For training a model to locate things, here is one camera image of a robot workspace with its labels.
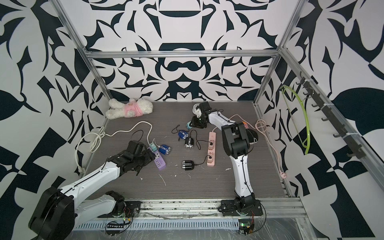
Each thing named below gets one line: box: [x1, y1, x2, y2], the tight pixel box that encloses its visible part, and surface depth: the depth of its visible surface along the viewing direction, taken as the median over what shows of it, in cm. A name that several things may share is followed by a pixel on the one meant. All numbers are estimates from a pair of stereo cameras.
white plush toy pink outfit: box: [105, 98, 154, 120], surface depth 107 cm
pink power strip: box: [207, 132, 216, 167], surface depth 93 cm
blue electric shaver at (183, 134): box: [178, 130, 189, 140], surface depth 101 cm
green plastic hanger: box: [279, 85, 311, 155], surface depth 69 cm
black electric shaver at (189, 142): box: [184, 136, 194, 149], surface depth 97 cm
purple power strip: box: [147, 146, 166, 171], surface depth 89 cm
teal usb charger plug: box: [149, 142, 157, 152], surface depth 89 cm
